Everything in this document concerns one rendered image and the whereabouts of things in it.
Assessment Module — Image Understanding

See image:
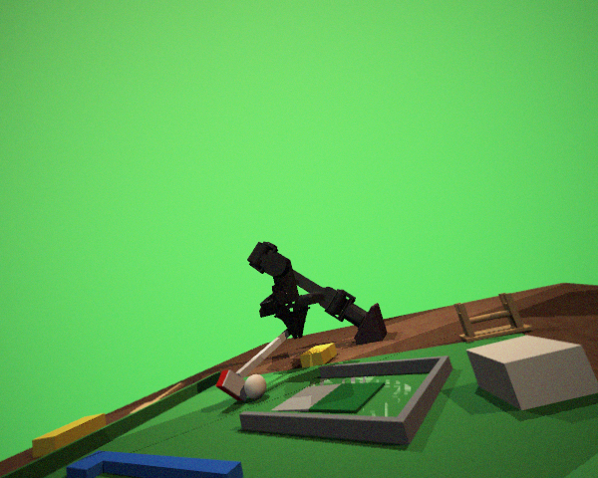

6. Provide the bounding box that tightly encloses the yellow rectangular bar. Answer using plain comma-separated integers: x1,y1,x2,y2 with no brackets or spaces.
32,413,106,458
300,343,337,367

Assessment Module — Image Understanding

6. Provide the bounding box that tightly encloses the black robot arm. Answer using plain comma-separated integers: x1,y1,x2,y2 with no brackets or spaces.
247,241,369,329

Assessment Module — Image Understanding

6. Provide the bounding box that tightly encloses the white golf ball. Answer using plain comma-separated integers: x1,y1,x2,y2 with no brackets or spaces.
244,374,266,399

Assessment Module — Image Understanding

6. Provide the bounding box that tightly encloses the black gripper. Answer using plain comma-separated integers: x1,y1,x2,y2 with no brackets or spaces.
259,277,325,340

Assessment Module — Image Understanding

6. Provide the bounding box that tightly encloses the brown block with white top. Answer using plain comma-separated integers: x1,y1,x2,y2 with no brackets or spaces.
466,335,598,410

